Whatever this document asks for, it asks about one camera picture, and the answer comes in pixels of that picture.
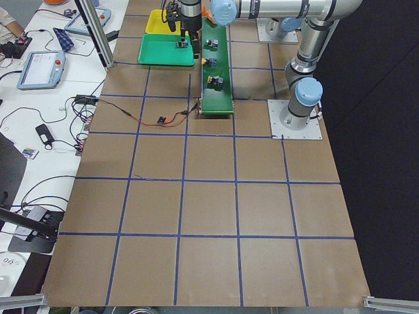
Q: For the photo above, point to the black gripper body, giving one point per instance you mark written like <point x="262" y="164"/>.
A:
<point x="191" y="22"/>

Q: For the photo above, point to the green push button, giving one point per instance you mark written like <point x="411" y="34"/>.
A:
<point x="182" y="44"/>
<point x="211" y="43"/>

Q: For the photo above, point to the yellow push button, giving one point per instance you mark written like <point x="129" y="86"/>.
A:
<point x="216" y="82"/>
<point x="210" y="62"/>

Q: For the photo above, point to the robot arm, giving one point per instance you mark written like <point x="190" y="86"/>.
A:
<point x="189" y="14"/>
<point x="276" y="46"/>

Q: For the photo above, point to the yellow plastic tray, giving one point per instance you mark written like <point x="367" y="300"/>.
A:
<point x="155" y="25"/>

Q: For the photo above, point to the green plastic tray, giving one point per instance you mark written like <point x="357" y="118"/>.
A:
<point x="163" y="49"/>

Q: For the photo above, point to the green conveyor belt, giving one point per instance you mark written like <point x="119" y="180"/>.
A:
<point x="215" y="101"/>

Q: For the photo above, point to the small controller board red LED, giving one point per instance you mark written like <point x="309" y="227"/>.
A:
<point x="162" y="120"/>

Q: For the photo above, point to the blue plaid cloth mask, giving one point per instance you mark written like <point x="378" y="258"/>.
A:
<point x="64" y="40"/>

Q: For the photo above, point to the teach pendant near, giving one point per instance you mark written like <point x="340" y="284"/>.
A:
<point x="42" y="70"/>

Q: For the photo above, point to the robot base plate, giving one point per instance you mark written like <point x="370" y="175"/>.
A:
<point x="285" y="125"/>
<point x="278" y="30"/>

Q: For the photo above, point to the aluminium profile post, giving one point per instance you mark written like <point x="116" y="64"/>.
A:
<point x="97" y="34"/>

